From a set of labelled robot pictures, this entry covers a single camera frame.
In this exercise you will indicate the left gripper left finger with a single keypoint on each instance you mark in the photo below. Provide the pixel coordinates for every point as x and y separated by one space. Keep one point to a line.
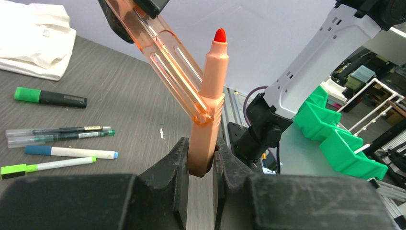
162 192

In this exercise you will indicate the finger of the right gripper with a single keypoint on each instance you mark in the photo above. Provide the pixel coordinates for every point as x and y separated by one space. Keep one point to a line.
151 7
114 23

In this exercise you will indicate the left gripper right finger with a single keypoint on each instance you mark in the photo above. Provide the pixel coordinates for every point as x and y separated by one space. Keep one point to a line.
231 196

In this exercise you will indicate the orange highlighter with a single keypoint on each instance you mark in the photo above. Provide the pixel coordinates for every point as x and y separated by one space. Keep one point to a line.
198 91

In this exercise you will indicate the black green highlighter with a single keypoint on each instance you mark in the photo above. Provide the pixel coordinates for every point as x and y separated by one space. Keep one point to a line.
49 98

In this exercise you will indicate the black pen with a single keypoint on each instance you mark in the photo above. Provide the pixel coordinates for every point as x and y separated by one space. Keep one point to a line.
11 133

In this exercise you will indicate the white blue marker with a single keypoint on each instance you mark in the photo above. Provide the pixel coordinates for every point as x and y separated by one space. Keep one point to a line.
70 152

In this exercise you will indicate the green gel pen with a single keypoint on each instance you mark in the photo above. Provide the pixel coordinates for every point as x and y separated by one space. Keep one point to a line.
18 142

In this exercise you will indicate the white marker pen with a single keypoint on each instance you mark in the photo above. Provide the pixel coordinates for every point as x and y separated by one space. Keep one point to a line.
13 171

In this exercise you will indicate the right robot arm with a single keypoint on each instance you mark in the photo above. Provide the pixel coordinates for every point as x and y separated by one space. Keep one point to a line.
349 25

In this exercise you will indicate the white cloth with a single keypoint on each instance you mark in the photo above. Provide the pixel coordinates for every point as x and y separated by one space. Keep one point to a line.
35 39

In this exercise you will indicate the green plastic bin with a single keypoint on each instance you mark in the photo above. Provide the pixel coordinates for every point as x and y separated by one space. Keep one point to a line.
340 148

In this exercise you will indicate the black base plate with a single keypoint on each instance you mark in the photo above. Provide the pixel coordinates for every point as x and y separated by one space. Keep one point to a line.
235 132

